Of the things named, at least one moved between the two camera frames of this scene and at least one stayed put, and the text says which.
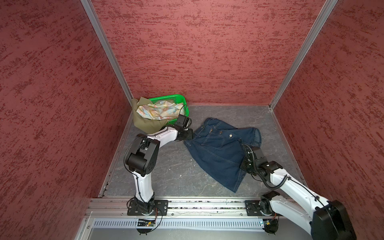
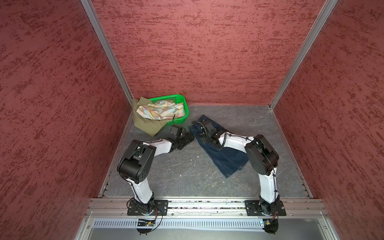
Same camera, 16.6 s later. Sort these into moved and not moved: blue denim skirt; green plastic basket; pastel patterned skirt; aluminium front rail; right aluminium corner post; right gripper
Moved: right gripper; blue denim skirt
Not moved: green plastic basket; right aluminium corner post; aluminium front rail; pastel patterned skirt
